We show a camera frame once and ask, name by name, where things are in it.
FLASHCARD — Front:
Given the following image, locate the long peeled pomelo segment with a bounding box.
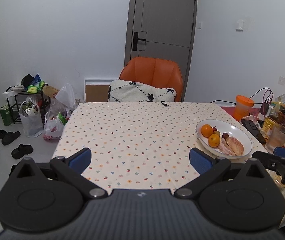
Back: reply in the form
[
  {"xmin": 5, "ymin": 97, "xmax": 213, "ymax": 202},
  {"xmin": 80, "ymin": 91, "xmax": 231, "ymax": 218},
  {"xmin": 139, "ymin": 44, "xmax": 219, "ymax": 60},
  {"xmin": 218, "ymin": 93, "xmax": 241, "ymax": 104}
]
[{"xmin": 218, "ymin": 138, "xmax": 236, "ymax": 156}]

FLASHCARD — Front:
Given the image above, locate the large orange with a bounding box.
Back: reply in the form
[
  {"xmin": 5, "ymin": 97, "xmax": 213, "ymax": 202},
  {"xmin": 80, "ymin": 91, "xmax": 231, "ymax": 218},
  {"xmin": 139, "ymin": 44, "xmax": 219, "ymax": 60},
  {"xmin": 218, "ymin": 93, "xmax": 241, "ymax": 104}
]
[
  {"xmin": 201, "ymin": 124, "xmax": 214, "ymax": 138},
  {"xmin": 208, "ymin": 133, "xmax": 220, "ymax": 148}
]

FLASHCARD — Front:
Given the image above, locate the short peeled pomelo segment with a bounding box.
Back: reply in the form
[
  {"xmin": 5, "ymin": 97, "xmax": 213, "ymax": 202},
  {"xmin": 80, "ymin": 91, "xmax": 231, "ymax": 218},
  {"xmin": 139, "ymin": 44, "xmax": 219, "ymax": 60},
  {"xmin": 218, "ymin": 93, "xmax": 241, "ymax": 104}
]
[{"xmin": 226, "ymin": 137, "xmax": 244, "ymax": 156}]

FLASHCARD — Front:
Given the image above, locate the dark red small fruit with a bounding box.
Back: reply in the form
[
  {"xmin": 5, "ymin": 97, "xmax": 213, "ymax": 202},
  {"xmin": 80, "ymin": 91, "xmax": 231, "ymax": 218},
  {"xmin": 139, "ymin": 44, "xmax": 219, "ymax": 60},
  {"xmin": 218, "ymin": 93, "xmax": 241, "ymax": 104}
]
[{"xmin": 222, "ymin": 133, "xmax": 229, "ymax": 140}]

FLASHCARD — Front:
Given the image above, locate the ribbed clear glass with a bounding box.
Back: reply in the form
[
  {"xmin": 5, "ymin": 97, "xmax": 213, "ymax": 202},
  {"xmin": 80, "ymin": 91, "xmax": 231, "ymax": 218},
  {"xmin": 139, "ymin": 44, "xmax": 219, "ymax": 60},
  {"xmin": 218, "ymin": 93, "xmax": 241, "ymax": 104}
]
[{"xmin": 265, "ymin": 125, "xmax": 285, "ymax": 154}]

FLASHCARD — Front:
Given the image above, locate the yellow plastic jar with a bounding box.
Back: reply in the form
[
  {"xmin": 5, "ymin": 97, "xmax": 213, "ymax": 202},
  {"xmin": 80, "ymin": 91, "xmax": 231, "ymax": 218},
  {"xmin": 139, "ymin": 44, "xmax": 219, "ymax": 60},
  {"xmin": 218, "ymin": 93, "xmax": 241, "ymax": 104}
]
[{"xmin": 261, "ymin": 116, "xmax": 279, "ymax": 139}]

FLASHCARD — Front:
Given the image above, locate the white Sweet bowl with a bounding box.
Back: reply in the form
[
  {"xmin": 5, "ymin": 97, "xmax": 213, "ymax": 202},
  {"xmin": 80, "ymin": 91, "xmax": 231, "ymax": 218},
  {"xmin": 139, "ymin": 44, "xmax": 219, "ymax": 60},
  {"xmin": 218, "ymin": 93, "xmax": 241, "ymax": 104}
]
[{"xmin": 196, "ymin": 119, "xmax": 253, "ymax": 159}]

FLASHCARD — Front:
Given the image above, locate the red-printed white plastic bag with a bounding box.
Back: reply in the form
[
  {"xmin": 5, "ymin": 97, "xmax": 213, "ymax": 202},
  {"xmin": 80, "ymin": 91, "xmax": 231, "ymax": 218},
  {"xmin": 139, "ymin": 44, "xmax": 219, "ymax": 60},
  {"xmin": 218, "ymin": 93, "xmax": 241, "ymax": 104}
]
[{"xmin": 42, "ymin": 110, "xmax": 67, "ymax": 140}]

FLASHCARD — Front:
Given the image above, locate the orange lidded cup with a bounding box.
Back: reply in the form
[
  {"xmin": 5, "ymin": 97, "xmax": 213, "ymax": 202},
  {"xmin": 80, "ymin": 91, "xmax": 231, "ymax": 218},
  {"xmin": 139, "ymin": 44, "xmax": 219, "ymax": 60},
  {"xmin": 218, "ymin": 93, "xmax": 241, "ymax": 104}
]
[{"xmin": 233, "ymin": 95, "xmax": 254, "ymax": 121}]

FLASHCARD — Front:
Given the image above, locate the floral white tablecloth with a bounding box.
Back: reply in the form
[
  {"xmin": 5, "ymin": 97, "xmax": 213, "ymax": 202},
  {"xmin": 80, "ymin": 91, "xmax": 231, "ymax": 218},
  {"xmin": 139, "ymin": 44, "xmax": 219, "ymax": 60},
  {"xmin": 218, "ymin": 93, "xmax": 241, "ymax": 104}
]
[{"xmin": 51, "ymin": 101, "xmax": 285, "ymax": 228}]

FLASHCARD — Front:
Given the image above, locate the clear plastic bag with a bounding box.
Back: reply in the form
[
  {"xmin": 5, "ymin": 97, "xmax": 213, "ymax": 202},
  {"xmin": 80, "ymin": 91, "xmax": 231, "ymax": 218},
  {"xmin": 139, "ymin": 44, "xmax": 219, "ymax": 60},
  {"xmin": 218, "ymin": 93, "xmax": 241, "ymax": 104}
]
[{"xmin": 55, "ymin": 83, "xmax": 76, "ymax": 111}]

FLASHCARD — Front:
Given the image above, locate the white framed cork board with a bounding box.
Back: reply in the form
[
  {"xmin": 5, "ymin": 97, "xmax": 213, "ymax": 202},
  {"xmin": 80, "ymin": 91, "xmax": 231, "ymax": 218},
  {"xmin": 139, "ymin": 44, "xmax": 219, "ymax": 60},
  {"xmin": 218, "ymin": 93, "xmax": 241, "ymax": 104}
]
[{"xmin": 84, "ymin": 78, "xmax": 113, "ymax": 102}]

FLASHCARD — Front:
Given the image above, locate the green box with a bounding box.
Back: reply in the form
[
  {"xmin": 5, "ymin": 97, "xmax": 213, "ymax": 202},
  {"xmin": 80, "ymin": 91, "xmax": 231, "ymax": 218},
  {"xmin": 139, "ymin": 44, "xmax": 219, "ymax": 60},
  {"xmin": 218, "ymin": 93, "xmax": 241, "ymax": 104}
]
[{"xmin": 0, "ymin": 105, "xmax": 13, "ymax": 126}]

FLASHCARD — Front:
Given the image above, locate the black metal shelf rack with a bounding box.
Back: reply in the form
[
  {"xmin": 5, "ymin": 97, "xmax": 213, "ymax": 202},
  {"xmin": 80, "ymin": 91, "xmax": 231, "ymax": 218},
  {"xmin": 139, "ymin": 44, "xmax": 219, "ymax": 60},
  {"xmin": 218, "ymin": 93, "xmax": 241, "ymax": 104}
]
[{"xmin": 3, "ymin": 81, "xmax": 50, "ymax": 124}]

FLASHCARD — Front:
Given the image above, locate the white black-patterned cushion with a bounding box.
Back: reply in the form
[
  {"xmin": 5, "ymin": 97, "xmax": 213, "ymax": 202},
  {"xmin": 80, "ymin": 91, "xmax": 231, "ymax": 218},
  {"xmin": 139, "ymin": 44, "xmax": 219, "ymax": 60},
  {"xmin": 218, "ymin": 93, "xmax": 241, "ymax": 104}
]
[{"xmin": 107, "ymin": 80, "xmax": 177, "ymax": 102}]

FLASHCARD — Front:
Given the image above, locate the orange leather chair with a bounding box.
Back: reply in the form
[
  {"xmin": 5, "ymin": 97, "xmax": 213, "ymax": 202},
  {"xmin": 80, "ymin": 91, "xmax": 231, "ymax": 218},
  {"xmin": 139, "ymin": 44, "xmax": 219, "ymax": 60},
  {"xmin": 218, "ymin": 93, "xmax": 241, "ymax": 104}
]
[{"xmin": 119, "ymin": 57, "xmax": 183, "ymax": 102}]

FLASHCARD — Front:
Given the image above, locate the grey door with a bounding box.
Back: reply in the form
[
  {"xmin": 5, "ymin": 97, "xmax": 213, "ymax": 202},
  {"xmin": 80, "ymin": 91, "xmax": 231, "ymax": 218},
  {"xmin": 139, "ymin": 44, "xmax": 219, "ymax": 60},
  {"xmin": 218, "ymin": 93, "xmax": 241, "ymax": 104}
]
[{"xmin": 124, "ymin": 0, "xmax": 199, "ymax": 102}]

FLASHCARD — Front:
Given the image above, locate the red cable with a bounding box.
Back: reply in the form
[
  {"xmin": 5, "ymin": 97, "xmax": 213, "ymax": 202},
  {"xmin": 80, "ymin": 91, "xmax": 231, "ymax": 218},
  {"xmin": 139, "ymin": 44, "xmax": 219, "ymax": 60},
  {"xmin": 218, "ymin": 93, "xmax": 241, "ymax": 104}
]
[{"xmin": 248, "ymin": 87, "xmax": 274, "ymax": 117}]

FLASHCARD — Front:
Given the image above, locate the white wall device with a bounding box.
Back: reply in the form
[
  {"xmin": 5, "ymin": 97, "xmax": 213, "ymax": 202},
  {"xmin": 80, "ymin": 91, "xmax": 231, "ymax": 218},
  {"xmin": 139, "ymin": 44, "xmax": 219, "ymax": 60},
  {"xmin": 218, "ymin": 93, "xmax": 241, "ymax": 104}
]
[{"xmin": 236, "ymin": 19, "xmax": 245, "ymax": 31}]

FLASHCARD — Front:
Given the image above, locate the white wall switch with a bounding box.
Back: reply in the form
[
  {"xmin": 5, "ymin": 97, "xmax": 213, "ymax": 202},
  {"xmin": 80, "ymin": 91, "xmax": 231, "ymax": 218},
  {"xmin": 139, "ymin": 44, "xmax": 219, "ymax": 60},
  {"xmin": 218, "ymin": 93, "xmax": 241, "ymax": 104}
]
[{"xmin": 197, "ymin": 22, "xmax": 202, "ymax": 29}]

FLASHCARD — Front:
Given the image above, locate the black door handle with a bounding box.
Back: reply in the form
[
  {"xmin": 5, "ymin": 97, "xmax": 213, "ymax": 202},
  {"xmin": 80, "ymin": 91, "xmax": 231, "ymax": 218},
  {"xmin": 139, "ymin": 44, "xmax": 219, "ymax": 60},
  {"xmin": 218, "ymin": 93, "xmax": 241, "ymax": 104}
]
[{"xmin": 132, "ymin": 32, "xmax": 146, "ymax": 51}]

